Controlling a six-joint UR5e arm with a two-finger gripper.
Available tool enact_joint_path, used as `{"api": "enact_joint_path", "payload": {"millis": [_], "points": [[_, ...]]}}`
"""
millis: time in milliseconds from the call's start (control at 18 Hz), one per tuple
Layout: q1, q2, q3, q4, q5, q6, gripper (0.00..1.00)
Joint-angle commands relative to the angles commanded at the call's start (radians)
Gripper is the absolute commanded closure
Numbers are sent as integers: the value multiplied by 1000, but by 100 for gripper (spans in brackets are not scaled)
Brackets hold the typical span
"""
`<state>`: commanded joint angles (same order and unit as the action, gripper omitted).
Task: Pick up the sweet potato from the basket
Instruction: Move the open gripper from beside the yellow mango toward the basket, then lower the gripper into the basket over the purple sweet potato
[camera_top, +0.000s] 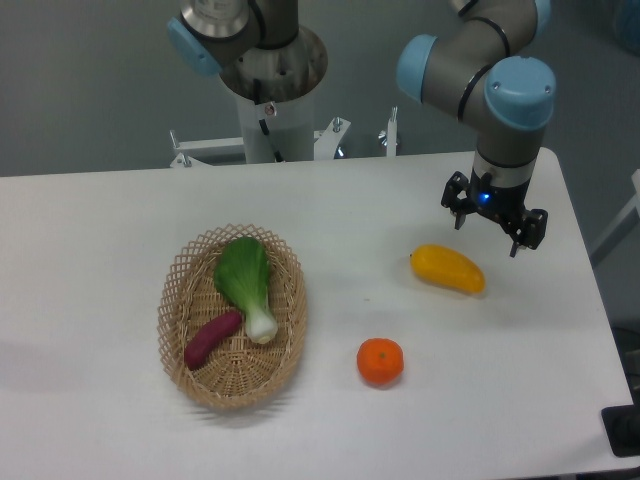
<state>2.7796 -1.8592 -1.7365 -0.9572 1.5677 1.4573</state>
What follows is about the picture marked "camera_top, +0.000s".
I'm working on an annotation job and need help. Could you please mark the woven wicker oval basket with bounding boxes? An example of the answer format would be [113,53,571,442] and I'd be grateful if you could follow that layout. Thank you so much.
[158,225,307,410]

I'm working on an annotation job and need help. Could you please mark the yellow mango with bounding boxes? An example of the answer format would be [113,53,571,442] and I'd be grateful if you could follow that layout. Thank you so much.
[410,244,486,294]

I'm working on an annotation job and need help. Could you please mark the white metal mounting frame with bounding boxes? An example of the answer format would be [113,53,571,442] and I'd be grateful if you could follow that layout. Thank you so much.
[168,106,401,169]

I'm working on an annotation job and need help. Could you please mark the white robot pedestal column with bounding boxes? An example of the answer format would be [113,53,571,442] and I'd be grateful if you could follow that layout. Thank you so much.
[220,26,328,135]

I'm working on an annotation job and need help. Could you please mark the orange tangerine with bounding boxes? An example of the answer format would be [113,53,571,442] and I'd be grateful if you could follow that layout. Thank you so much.
[356,338,404,386]

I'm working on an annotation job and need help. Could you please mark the purple sweet potato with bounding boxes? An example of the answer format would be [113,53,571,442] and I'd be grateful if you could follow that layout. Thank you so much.
[183,310,242,370]

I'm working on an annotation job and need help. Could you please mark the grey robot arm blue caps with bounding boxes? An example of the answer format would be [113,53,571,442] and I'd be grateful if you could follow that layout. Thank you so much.
[167,1,556,250]

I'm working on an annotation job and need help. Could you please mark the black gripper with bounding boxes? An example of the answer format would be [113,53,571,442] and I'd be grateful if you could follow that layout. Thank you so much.
[441,171,548,258]

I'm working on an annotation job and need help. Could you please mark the black device at table edge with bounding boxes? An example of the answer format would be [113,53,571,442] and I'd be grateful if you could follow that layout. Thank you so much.
[601,405,639,458]

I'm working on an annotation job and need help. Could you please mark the black cable on pedestal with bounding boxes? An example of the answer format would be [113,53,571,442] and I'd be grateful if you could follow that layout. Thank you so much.
[252,79,285,164]

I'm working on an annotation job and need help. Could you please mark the green bok choy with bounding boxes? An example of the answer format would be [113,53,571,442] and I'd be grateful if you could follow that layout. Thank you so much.
[213,237,278,345]

